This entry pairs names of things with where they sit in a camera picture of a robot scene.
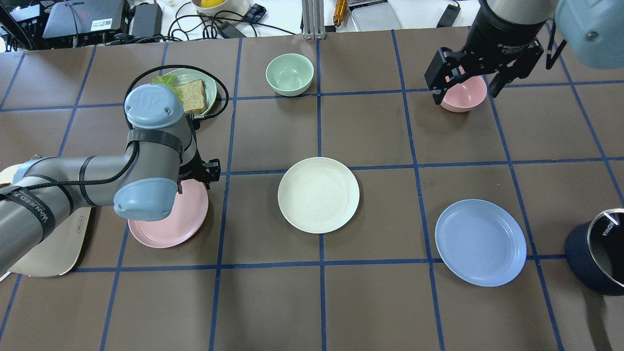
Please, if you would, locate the green bowl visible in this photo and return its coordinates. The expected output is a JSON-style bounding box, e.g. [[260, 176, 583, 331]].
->
[[265, 53, 315, 97]]

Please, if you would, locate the green plate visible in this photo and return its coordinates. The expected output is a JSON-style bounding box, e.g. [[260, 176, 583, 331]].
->
[[165, 68, 217, 116]]

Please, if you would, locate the bread slice on plate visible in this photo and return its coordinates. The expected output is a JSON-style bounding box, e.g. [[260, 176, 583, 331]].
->
[[174, 78, 208, 114]]

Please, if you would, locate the pink bowl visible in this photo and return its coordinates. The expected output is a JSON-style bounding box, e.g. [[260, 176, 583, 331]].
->
[[441, 76, 488, 113]]

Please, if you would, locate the black computer box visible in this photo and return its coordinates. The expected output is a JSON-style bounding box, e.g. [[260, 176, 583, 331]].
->
[[42, 0, 131, 40]]

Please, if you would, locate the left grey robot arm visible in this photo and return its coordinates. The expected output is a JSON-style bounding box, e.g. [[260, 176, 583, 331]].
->
[[0, 83, 221, 272]]

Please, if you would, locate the blue plate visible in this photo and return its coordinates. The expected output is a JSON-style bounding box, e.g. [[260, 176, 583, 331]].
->
[[434, 198, 527, 287]]

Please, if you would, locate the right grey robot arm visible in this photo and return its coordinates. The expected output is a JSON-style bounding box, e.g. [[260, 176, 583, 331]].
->
[[424, 0, 624, 105]]

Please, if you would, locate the cream toaster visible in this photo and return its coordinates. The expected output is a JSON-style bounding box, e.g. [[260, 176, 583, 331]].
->
[[0, 157, 91, 277]]

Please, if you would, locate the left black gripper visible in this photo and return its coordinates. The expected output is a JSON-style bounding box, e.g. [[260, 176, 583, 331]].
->
[[178, 159, 221, 190]]

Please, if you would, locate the green lettuce leaf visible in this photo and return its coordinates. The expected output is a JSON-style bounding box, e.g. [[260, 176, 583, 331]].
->
[[151, 75, 181, 102]]

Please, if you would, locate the bowl with toy fruit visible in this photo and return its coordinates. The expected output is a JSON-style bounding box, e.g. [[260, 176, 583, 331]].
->
[[191, 0, 252, 16]]

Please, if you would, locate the black laptop power brick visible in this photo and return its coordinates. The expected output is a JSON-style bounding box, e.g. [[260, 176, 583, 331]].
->
[[129, 3, 163, 38]]

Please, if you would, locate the cream plate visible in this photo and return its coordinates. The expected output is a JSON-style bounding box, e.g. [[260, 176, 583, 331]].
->
[[277, 157, 360, 234]]

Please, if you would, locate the dark blue pot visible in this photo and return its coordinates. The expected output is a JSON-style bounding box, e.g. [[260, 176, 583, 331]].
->
[[565, 208, 624, 296]]

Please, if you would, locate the aluminium frame post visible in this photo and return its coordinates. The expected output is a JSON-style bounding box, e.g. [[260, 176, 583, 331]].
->
[[301, 0, 326, 40]]

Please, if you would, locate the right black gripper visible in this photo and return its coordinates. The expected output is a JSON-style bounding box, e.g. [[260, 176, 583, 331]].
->
[[424, 39, 544, 105]]

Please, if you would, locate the pink plate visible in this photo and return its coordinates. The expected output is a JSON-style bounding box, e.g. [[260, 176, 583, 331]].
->
[[128, 179, 209, 249]]

